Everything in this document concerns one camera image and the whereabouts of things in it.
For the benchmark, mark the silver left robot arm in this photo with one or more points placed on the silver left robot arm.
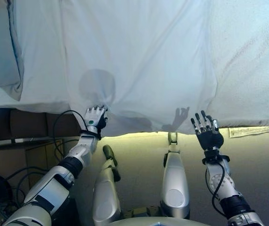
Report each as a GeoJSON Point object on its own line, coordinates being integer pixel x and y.
{"type": "Point", "coordinates": [54, 183]}

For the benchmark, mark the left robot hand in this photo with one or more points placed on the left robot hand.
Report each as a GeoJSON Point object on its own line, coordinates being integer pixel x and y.
{"type": "Point", "coordinates": [95, 118]}

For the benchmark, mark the white sheeted mattress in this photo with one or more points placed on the white sheeted mattress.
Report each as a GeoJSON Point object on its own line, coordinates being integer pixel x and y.
{"type": "Point", "coordinates": [0, 47]}

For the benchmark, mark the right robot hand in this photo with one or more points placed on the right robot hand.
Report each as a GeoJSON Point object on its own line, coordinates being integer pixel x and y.
{"type": "Point", "coordinates": [210, 139]}

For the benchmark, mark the wooden nightstand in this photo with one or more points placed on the wooden nightstand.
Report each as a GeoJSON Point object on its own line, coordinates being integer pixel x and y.
{"type": "Point", "coordinates": [37, 153]}

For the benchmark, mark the white duvet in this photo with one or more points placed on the white duvet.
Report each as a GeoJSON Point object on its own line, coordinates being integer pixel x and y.
{"type": "Point", "coordinates": [136, 58]}

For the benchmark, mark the silver robot torso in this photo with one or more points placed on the silver robot torso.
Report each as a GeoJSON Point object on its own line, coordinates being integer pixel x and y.
{"type": "Point", "coordinates": [167, 221]}

